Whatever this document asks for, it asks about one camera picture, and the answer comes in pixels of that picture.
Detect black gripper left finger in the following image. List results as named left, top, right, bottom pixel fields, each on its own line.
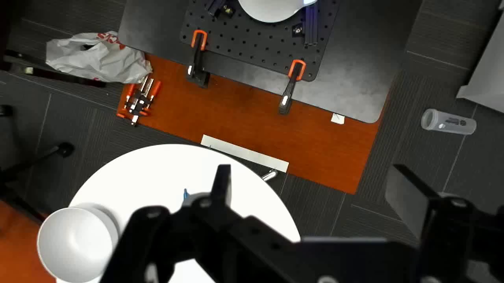
left=100, top=163, right=317, bottom=283

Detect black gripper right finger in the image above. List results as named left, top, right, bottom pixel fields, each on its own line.
left=385, top=163, right=504, bottom=283

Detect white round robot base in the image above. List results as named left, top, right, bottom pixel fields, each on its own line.
left=237, top=0, right=308, bottom=25

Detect white bowl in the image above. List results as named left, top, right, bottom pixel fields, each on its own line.
left=37, top=204, right=122, bottom=281

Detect white flat strip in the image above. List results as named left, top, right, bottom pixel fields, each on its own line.
left=201, top=134, right=292, bottom=174

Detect white cylindrical bottle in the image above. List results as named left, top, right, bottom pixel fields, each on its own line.
left=420, top=107, right=479, bottom=137

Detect small white tag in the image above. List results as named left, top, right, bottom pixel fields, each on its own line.
left=330, top=112, right=349, bottom=127

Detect black perforated plate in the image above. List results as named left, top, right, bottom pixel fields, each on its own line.
left=180, top=0, right=341, bottom=83

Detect grey mat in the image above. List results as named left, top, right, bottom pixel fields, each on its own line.
left=117, top=0, right=424, bottom=126

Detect white panel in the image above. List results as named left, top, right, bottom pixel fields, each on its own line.
left=456, top=14, right=504, bottom=115

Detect black stand legs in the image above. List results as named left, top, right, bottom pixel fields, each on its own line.
left=0, top=140, right=76, bottom=222

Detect white plastic bag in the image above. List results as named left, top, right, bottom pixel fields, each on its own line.
left=45, top=30, right=155, bottom=86

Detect black rod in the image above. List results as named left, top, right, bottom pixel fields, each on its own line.
left=0, top=49, right=109, bottom=90

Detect orange handled black clamp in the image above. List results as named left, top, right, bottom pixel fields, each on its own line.
left=276, top=58, right=309, bottom=116
left=186, top=28, right=213, bottom=88

